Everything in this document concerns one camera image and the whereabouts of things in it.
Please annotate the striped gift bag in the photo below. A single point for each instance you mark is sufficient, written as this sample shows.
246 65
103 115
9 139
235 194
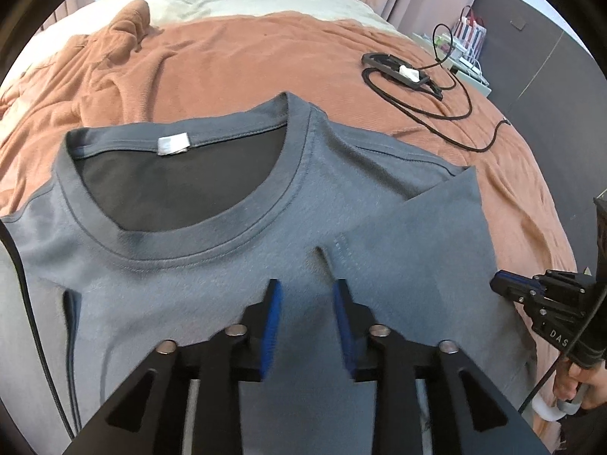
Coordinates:
472 33

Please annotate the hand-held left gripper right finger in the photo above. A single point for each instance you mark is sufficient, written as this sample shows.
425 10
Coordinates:
342 331

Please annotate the orange-brown blanket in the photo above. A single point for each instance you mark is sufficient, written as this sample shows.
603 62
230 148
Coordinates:
237 57

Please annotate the person's right forearm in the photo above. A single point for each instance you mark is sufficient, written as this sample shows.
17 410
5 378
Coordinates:
583 431

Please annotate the cream bed sheet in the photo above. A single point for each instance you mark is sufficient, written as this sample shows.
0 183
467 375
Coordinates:
265 2

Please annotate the person's right hand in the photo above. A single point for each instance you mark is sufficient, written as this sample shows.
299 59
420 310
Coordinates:
566 381

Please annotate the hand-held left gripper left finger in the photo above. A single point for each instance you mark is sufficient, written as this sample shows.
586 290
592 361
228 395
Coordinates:
272 327

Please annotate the white nightstand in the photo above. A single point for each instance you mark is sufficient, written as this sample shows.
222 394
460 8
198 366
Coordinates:
474 73

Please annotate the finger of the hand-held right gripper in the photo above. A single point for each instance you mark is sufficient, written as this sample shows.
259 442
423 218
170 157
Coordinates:
517 277
519 293

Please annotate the grey t-shirt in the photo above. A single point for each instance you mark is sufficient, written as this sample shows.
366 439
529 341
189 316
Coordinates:
189 265

